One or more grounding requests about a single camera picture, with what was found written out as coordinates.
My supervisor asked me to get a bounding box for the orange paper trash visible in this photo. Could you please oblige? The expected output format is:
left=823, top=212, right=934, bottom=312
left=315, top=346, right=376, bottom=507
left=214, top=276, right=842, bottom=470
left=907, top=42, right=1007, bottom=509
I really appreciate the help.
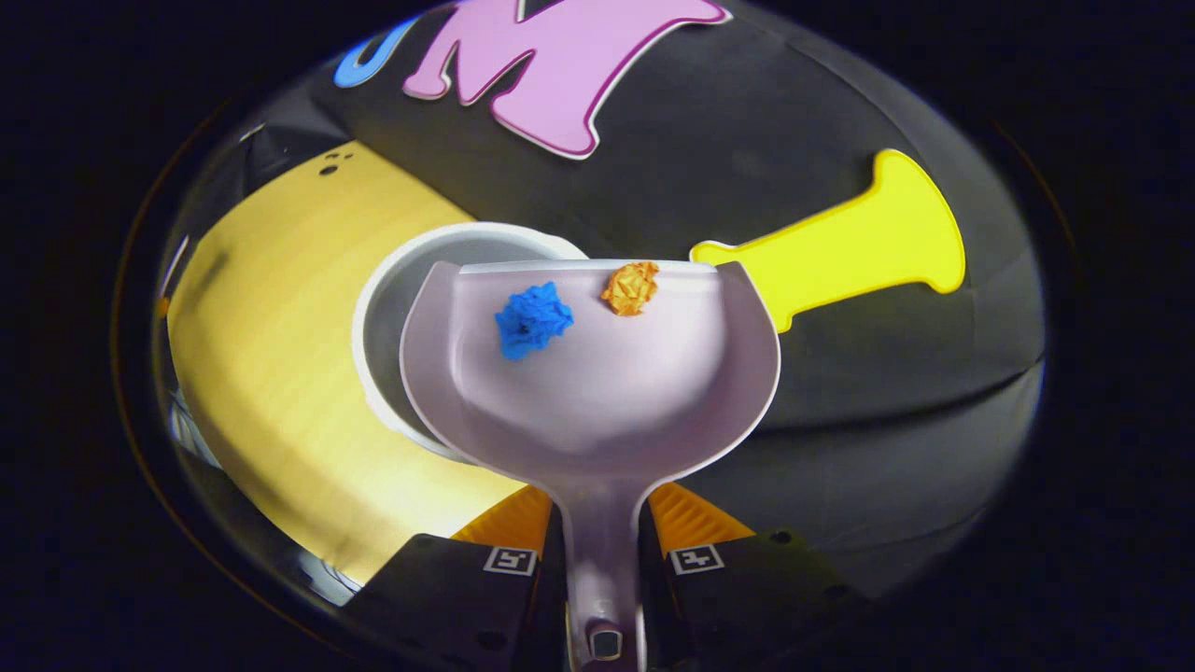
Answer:
left=600, top=261, right=661, bottom=317

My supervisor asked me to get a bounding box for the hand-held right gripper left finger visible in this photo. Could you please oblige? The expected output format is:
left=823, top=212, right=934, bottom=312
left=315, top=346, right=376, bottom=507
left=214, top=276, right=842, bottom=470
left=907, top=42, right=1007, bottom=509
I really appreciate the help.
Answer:
left=350, top=483, right=567, bottom=672

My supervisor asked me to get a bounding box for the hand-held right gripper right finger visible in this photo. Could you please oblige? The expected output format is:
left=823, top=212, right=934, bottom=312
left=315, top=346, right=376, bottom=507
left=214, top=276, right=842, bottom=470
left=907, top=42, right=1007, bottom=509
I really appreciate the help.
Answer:
left=638, top=481, right=865, bottom=672

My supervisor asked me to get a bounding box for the pink dustpan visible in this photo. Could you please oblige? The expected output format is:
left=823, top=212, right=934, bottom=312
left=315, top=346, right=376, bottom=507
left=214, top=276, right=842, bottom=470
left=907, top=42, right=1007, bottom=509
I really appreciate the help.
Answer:
left=400, top=259, right=781, bottom=672

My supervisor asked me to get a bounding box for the blue paper trash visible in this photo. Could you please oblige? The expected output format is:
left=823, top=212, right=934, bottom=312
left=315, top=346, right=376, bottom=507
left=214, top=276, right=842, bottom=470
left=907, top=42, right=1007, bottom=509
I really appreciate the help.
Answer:
left=494, top=282, right=575, bottom=362

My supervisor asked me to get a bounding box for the yellow wooden desktop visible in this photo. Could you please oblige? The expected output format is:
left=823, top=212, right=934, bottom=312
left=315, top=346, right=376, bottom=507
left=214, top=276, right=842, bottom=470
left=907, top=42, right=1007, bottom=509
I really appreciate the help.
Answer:
left=166, top=140, right=528, bottom=589

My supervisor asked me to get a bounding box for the white ribbed garbage bin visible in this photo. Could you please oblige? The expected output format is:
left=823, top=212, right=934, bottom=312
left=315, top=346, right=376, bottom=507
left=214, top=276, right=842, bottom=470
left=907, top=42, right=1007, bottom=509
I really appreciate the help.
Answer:
left=351, top=221, right=591, bottom=465

